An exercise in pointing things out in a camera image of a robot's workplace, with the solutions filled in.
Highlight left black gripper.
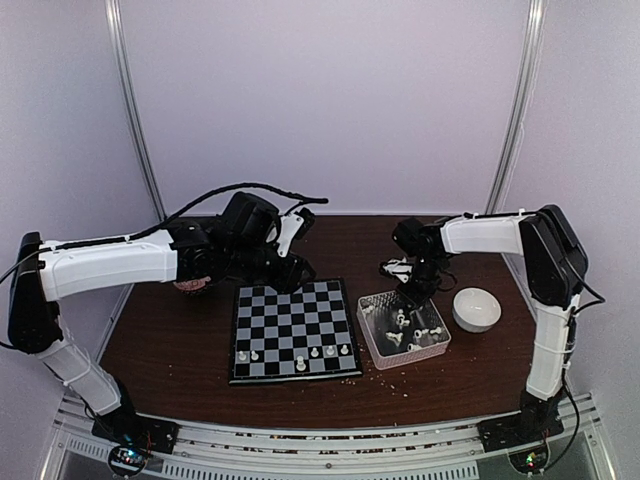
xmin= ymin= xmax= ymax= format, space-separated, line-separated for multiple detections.
xmin=224 ymin=241 xmax=316 ymax=294

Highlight right aluminium frame post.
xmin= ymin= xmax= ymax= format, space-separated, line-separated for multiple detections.
xmin=485 ymin=0 xmax=548 ymax=214

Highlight pink plastic basket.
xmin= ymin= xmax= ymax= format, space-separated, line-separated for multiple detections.
xmin=356 ymin=291 xmax=451 ymax=370

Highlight white ceramic bowl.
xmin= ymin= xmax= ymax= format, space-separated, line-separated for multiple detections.
xmin=452 ymin=287 xmax=502 ymax=334

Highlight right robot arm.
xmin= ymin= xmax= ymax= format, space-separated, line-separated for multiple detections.
xmin=380 ymin=204 xmax=588 ymax=442

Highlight red patterned bowl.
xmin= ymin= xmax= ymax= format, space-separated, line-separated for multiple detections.
xmin=173 ymin=277 xmax=211 ymax=296

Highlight black white chessboard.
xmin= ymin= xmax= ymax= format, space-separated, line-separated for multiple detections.
xmin=229 ymin=278 xmax=363 ymax=385

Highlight front aluminium rail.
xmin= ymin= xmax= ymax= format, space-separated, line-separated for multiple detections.
xmin=35 ymin=394 xmax=621 ymax=479

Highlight white chess piece pile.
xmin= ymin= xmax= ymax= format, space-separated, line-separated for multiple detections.
xmin=364 ymin=305 xmax=449 ymax=356

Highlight aluminium frame post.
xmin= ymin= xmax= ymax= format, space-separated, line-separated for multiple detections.
xmin=485 ymin=0 xmax=548 ymax=214
xmin=104 ymin=0 xmax=167 ymax=220

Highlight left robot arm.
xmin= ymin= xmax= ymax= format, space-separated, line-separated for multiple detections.
xmin=5 ymin=192 xmax=315 ymax=444

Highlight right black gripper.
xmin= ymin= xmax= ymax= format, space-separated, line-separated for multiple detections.
xmin=396 ymin=255 xmax=447 ymax=311

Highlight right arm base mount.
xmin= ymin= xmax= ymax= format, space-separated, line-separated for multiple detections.
xmin=477 ymin=391 xmax=564 ymax=475

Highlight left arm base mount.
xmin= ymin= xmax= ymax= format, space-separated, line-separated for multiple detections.
xmin=84 ymin=395 xmax=179 ymax=476

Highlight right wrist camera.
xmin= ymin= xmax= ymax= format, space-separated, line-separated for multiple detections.
xmin=379 ymin=258 xmax=414 ymax=283

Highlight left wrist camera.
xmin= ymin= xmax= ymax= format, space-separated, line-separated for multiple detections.
xmin=275 ymin=207 xmax=316 ymax=258

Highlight left aluminium frame post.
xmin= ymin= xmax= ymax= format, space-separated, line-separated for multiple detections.
xmin=104 ymin=0 xmax=167 ymax=220

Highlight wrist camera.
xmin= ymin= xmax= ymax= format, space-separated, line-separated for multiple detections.
xmin=379 ymin=258 xmax=414 ymax=283
xmin=275 ymin=207 xmax=316 ymax=258

